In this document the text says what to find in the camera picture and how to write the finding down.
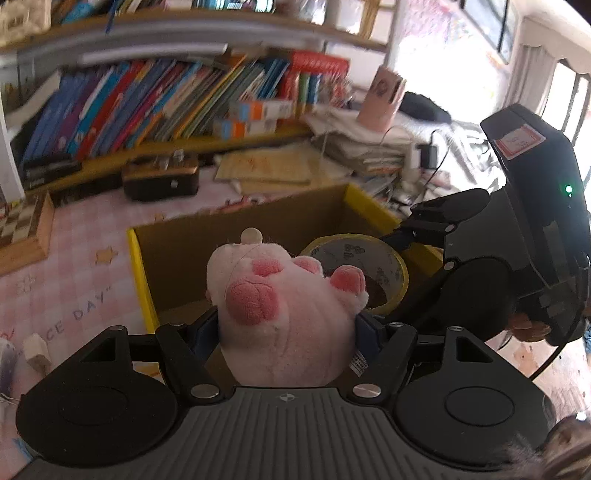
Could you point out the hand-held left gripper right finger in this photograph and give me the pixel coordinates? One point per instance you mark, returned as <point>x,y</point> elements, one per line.
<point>369,330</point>

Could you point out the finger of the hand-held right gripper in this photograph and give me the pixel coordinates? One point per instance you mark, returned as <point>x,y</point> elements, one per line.
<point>443,212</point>

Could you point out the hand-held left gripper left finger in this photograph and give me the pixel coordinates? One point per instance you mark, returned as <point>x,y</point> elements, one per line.
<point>206,333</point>

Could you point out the pink plush toy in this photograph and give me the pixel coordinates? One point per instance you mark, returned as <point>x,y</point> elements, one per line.
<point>286,332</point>

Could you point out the yellow tape roll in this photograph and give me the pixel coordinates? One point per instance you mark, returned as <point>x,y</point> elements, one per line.
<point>351,251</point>

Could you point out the yellow cardboard box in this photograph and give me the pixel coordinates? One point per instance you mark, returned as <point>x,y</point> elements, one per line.
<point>194,249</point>

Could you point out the person's right hand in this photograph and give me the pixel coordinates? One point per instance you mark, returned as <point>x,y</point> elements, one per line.
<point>528,330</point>

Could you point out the black charger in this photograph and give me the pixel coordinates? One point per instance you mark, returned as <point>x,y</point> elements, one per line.
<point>428,156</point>

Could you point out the stack of papers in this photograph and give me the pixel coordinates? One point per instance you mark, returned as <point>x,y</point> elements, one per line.
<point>364,147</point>

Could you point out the black cap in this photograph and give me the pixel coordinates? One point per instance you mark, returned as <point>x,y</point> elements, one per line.
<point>422,107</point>

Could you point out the pink card box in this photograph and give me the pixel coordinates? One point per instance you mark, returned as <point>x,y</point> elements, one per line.
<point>378,99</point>

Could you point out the pink checked tablecloth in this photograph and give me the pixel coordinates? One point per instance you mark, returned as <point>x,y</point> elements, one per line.
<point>83,277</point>

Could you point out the white curtain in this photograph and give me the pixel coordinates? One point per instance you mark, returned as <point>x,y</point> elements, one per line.
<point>535,69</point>

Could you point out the dark brown case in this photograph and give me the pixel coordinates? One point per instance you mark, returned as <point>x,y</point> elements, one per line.
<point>161,182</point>

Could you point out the white plug adapter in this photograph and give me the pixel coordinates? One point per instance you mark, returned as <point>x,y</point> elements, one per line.
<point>36,351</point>

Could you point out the beige booklet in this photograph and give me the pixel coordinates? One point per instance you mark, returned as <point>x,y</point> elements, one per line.
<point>263,166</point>

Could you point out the white tube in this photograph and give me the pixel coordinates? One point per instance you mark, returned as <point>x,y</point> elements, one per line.
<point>7,364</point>

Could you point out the small orange white box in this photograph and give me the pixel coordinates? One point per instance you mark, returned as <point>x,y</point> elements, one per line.
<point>240,128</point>
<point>258,110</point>

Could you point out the wooden chess board box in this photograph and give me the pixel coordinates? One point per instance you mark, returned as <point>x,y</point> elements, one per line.
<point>23,230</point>

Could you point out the fuzzy brown clothing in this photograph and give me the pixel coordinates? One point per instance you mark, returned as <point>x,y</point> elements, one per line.
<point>570,452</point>

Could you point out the row of colourful books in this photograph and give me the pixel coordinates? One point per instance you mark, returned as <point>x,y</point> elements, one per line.
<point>138,101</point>

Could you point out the wooden bookshelf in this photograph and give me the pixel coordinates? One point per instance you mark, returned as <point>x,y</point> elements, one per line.
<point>184,27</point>

